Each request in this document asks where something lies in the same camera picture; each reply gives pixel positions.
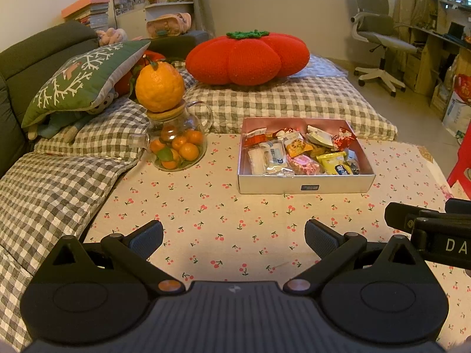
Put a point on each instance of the clear white snack packet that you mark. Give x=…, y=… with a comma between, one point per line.
x=257, y=161

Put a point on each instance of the orange and white snack packet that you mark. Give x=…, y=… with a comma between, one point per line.
x=254, y=138

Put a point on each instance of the gold snack packet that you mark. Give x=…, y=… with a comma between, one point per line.
x=321, y=151

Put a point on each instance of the small red snack packet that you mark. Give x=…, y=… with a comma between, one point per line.
x=287, y=133

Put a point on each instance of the yellow snack packet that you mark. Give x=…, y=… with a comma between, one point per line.
x=335, y=163

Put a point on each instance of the green snowflake pillow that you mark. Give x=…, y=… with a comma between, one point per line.
x=77, y=81

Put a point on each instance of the pile of small tangerines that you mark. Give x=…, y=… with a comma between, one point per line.
x=184, y=150

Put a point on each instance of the grey office chair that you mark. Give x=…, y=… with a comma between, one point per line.
x=375, y=33

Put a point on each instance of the orange patterned snack packet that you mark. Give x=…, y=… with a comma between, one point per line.
x=296, y=146

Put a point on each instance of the red bag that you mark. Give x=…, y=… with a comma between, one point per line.
x=464, y=88

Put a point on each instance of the cherry print tablecloth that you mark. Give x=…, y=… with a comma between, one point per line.
x=220, y=220

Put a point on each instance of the cream white snack packet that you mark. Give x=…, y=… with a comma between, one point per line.
x=319, y=138

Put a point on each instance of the white and blue snack packet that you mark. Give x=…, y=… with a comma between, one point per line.
x=276, y=156

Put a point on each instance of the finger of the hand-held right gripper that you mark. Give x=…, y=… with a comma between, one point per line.
x=401, y=217

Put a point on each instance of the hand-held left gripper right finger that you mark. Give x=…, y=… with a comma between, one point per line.
x=322, y=237

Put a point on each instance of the red plastic stool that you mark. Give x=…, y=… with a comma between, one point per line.
x=461, y=165

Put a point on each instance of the silver cardboard box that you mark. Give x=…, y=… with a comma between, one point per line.
x=279, y=185

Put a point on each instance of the clear packet with dark snack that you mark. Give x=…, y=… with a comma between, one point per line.
x=354, y=163

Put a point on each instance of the dark sofa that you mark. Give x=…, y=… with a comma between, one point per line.
x=36, y=47

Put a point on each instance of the pink plush toy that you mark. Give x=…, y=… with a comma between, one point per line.
x=112, y=36

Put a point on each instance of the wooden desk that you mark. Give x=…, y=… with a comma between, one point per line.
x=427, y=55

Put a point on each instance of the pink snack packet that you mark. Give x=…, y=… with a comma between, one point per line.
x=303, y=164

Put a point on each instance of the white bookshelf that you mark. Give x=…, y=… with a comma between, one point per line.
x=162, y=11

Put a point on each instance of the bamboo teapot lid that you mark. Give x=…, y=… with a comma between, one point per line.
x=167, y=112

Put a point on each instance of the large red persimmon cushion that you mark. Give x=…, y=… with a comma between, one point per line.
x=246, y=59

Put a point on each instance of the white printed sack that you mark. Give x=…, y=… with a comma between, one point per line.
x=456, y=116

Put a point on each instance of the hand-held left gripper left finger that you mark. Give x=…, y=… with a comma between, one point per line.
x=147, y=237

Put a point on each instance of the stack of books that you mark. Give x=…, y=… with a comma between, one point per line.
x=88, y=11

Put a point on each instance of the bag of small oranges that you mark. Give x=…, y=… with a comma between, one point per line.
x=197, y=121

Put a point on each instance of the large orange citrus fruit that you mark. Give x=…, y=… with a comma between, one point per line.
x=160, y=86

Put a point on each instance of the grey checked blanket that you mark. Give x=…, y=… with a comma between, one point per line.
x=55, y=191

